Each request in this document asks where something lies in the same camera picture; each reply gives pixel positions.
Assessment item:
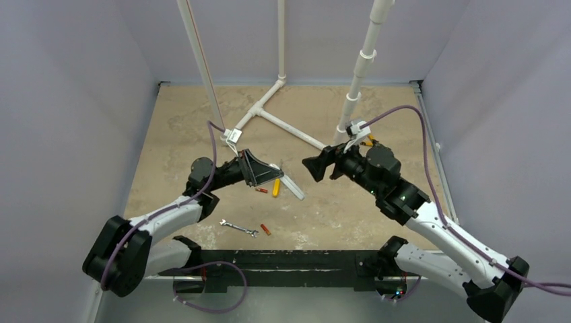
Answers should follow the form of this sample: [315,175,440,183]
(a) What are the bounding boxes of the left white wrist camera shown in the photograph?
[222,128,242,156]

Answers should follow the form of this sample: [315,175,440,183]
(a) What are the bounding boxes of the white PVC pipe frame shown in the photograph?
[176,1,395,149]

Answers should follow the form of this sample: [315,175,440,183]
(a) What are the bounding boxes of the white remote control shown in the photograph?
[279,174,306,201]

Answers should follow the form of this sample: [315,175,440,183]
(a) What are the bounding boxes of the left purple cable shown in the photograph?
[100,120,248,314]

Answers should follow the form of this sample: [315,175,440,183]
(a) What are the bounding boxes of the silver open-end wrench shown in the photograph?
[220,219,259,238]

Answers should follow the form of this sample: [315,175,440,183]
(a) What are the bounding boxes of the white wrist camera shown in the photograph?
[343,119,371,153]
[222,128,242,156]

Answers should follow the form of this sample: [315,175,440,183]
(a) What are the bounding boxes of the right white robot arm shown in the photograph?
[302,145,530,322]

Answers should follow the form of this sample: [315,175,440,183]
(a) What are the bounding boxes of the aluminium rail frame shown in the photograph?
[84,80,498,323]

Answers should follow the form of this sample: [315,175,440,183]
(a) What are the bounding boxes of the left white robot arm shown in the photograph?
[82,149,284,297]

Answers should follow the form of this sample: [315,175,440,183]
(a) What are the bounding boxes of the yellow handled pliers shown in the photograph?
[360,135,380,147]

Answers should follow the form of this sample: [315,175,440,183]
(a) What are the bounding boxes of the yellow handled screwdriver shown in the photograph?
[272,160,283,198]

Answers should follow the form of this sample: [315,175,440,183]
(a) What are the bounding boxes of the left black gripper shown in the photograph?
[207,149,283,192]

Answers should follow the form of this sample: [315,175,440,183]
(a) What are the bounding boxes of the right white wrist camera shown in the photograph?
[343,119,371,153]

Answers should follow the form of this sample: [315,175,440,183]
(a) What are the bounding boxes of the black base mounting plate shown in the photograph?
[158,249,422,295]

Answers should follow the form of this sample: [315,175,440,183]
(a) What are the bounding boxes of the red battery near wrench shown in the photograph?
[261,224,271,236]

